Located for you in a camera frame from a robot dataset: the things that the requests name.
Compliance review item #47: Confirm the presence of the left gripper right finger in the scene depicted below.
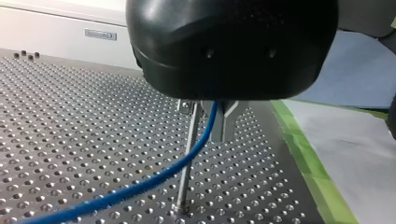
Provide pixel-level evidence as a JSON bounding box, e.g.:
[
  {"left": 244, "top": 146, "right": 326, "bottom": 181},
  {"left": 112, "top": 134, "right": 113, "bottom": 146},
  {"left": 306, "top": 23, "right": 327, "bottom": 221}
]
[{"left": 222, "top": 100, "right": 250, "bottom": 144}]

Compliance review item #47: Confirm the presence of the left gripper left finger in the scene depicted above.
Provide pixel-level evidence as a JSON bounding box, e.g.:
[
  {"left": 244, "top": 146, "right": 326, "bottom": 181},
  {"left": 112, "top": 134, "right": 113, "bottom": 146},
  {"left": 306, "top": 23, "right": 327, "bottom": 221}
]
[{"left": 200, "top": 100, "right": 225, "bottom": 144}]

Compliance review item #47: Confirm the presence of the blue cable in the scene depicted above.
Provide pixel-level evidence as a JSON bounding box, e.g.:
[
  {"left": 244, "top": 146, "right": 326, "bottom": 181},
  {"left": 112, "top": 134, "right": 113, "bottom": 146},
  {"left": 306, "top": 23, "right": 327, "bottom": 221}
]
[{"left": 13, "top": 100, "right": 219, "bottom": 224}]

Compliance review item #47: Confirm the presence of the grey board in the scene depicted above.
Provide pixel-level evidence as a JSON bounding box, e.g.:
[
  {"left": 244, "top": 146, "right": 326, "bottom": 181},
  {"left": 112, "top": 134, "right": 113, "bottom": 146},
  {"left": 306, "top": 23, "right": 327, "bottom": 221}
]
[{"left": 290, "top": 29, "right": 396, "bottom": 110}]

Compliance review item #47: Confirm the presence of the white cabinet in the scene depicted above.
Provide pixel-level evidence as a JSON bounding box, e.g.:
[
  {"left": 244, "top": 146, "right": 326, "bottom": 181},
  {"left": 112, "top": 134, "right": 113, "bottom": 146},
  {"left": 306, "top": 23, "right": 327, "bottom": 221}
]
[{"left": 0, "top": 0, "right": 142, "bottom": 71}]

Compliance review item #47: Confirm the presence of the dark cabinet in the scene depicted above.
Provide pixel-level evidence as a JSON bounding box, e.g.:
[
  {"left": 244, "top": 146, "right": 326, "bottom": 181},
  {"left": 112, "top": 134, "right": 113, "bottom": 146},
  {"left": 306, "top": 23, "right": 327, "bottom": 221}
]
[{"left": 337, "top": 0, "right": 396, "bottom": 40}]

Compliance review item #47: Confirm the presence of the metal post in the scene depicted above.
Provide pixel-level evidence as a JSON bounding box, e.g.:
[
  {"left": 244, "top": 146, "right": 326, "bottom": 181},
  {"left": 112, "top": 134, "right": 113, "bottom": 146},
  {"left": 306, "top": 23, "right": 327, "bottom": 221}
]
[{"left": 174, "top": 98, "right": 204, "bottom": 217}]

